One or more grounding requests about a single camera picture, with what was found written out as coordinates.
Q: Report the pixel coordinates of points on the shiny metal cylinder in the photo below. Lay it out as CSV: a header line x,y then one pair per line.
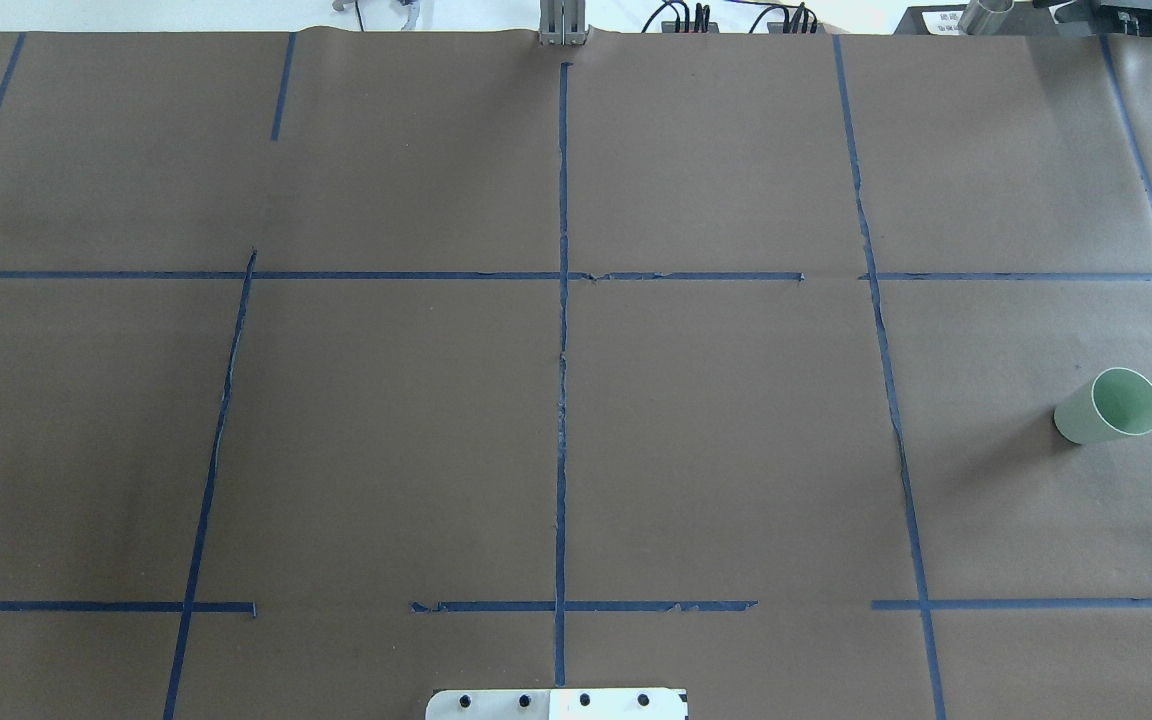
x,y
984,17

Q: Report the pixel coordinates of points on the brown paper table cover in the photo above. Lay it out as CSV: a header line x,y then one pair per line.
x,y
337,370

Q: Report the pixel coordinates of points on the white mounting plate with bolts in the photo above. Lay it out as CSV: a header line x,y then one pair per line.
x,y
560,703

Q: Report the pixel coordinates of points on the light green plastic cup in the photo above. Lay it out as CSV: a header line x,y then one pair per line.
x,y
1116,404

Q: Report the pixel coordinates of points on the aluminium frame post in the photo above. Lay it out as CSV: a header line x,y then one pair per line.
x,y
563,23

